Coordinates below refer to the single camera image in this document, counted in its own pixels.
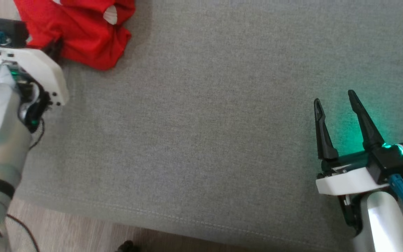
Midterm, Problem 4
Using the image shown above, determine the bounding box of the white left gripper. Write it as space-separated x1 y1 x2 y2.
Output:
0 38 69 132

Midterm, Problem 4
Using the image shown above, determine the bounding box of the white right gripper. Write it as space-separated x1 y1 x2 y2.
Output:
314 90 391 235

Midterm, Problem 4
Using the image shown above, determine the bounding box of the red Bulls 23 jersey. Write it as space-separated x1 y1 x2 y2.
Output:
14 0 136 71

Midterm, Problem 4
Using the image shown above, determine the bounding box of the large grey sofa ottoman cushion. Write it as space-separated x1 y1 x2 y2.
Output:
14 0 403 252

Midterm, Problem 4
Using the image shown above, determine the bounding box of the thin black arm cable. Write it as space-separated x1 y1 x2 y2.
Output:
6 213 41 252
28 118 45 151

